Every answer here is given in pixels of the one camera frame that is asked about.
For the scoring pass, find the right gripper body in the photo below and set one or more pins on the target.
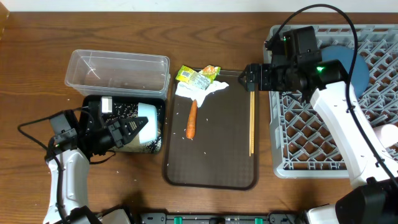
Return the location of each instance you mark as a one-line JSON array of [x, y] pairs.
[[270, 78]]

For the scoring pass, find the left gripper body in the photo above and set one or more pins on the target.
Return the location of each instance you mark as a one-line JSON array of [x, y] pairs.
[[102, 142]]

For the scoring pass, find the wooden chopstick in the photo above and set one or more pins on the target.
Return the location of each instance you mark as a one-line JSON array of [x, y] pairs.
[[252, 117], [249, 132]]

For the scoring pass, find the light blue rice bowl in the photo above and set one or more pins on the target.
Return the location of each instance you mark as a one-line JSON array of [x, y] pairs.
[[149, 132]]

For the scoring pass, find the orange carrot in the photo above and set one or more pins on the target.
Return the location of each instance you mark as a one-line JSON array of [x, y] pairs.
[[191, 123]]

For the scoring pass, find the dark blue plate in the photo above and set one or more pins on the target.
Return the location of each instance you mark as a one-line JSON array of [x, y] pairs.
[[360, 76]]

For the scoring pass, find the pink cup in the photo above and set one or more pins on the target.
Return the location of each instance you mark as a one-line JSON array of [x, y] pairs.
[[387, 134]]

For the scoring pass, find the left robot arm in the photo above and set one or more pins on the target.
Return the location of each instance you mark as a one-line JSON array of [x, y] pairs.
[[106, 124]]

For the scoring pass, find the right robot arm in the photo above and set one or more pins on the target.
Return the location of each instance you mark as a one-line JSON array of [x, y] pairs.
[[297, 65]]

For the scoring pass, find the black waste tray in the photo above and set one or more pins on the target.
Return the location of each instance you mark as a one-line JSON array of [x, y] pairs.
[[91, 104]]

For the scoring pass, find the grey dishwasher rack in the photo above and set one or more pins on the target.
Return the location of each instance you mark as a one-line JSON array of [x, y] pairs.
[[302, 147]]

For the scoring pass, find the spilled white rice pile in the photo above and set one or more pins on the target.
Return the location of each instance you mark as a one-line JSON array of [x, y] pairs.
[[129, 110]]

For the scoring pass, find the yellow green snack wrapper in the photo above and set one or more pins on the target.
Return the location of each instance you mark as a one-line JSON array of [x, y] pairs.
[[202, 79]]

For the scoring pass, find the crumpled white napkin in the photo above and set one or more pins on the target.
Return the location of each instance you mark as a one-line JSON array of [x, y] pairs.
[[194, 93]]

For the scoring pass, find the clear plastic bin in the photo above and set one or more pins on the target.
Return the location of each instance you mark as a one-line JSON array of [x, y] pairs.
[[95, 72]]

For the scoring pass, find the brown serving tray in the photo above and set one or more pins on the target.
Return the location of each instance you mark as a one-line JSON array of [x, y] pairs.
[[220, 155]]

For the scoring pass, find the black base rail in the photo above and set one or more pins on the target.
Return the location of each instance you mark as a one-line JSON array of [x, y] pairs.
[[194, 218]]

